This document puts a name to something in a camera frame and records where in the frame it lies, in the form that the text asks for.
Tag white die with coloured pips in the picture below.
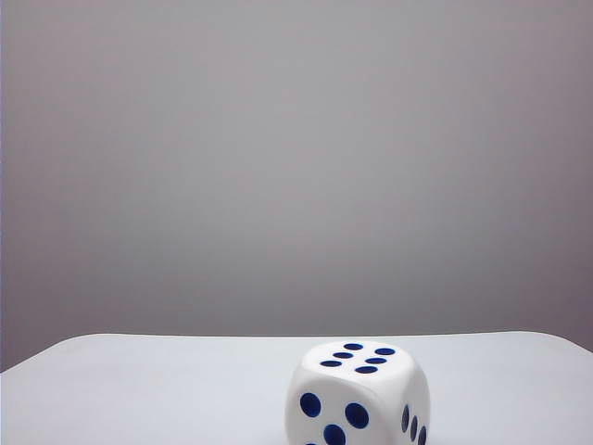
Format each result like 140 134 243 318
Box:
284 339 432 445

